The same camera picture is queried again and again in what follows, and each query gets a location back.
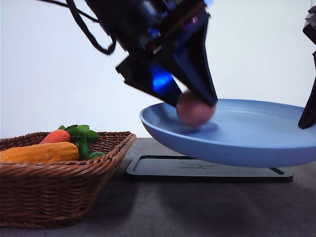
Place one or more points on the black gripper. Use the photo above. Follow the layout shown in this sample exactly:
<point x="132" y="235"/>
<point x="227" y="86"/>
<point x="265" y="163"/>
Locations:
<point x="152" y="30"/>

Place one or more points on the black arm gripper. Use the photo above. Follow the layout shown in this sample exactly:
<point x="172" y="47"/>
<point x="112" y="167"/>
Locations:
<point x="309" y="116"/>

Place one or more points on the brown egg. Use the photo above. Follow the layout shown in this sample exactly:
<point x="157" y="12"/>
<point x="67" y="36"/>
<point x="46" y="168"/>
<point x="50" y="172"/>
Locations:
<point x="194" y="112"/>

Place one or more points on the blue round plate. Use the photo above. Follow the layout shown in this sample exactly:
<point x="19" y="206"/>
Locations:
<point x="242" y="133"/>

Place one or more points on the brown wicker basket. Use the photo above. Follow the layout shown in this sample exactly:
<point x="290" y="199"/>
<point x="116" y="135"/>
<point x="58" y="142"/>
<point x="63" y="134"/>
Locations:
<point x="57" y="194"/>

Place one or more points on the black rectangular tray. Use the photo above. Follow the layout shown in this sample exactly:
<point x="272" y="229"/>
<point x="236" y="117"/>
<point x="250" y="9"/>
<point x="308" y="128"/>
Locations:
<point x="276" y="176"/>

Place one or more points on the green toy leafy vegetable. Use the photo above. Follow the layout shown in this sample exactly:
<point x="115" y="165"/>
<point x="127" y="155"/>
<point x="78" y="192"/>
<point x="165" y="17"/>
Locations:
<point x="82" y="135"/>

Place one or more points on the orange toy carrot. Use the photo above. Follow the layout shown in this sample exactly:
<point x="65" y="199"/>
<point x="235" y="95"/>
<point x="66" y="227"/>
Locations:
<point x="58" y="135"/>

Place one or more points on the orange toy corn cob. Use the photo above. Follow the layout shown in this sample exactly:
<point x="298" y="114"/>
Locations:
<point x="52" y="152"/>

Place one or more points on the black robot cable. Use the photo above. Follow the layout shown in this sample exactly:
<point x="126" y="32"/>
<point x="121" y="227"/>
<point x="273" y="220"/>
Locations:
<point x="77" y="12"/>

